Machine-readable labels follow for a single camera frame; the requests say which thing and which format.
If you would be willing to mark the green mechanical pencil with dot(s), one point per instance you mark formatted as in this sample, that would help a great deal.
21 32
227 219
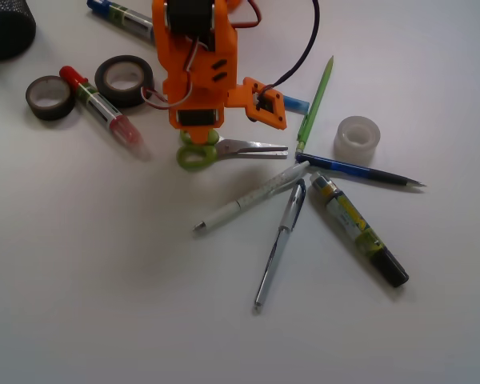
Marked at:
308 121

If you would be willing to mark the white dotted pen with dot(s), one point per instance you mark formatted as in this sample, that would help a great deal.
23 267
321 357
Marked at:
269 188

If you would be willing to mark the small black tape roll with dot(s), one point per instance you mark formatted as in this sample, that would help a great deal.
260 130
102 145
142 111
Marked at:
50 98

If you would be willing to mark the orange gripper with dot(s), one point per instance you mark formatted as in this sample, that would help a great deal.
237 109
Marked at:
198 47

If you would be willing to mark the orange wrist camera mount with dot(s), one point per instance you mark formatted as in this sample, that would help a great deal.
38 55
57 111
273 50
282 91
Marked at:
267 107

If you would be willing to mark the dark blue pen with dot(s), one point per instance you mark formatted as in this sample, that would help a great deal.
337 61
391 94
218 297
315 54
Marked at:
362 172

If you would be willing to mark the large black tape roll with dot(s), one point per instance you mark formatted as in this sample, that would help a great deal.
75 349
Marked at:
120 80

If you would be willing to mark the silver pen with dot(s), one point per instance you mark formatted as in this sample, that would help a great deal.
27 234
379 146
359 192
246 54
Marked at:
286 227

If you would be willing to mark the blue marker with clear cap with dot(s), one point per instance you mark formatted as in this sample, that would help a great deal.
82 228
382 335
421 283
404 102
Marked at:
124 18

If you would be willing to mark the red marker with clear cap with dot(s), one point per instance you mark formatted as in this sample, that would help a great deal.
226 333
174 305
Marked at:
114 121

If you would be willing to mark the black marker yellow label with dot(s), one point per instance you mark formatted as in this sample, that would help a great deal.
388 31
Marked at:
367 242

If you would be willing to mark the black mesh pen holder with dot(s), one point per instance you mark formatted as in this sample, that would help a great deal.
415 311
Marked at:
17 28

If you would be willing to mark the clear tape roll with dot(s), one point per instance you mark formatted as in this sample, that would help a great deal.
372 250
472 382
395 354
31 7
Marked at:
357 139

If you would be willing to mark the green handled scissors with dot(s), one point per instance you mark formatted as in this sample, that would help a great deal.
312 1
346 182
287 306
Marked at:
193 157

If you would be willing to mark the light blue capped pen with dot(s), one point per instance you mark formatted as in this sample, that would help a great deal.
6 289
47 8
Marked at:
296 105

